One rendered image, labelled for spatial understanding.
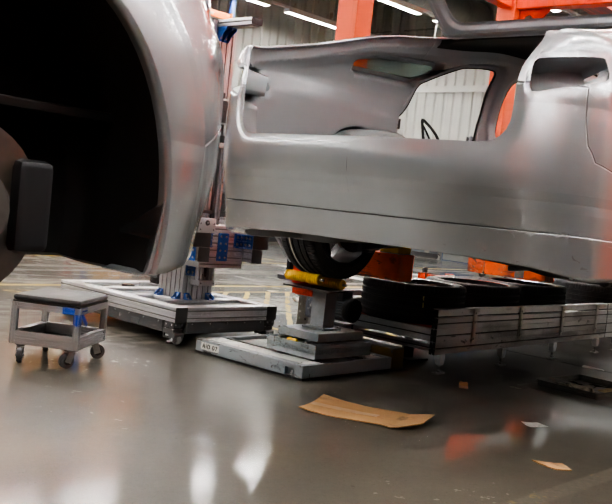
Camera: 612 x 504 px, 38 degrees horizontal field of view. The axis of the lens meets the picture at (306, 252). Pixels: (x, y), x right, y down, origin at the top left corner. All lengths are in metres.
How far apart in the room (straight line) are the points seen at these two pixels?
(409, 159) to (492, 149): 0.34
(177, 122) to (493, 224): 1.77
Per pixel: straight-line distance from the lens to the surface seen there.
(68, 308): 4.50
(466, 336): 5.62
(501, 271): 7.19
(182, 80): 1.83
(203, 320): 5.54
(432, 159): 3.41
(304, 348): 4.91
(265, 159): 3.95
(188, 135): 1.86
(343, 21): 5.83
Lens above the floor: 0.92
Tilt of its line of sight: 3 degrees down
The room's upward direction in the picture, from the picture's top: 6 degrees clockwise
